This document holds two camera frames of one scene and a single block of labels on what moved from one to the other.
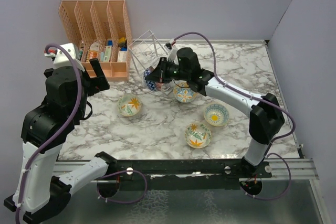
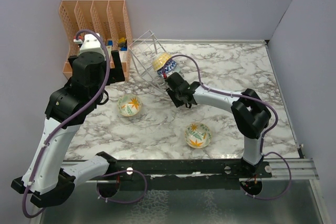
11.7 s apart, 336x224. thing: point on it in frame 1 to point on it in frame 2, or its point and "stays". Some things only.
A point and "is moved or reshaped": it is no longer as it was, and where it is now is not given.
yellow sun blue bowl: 216,115 to 159,60
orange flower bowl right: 198,135 stays
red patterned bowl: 155,85 is moved or reshaped
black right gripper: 160,71 to 177,103
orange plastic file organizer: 102,29 stays
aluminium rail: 300,168 stays
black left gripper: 100,82 to 115,74
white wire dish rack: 145,51 stays
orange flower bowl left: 129,105 stays
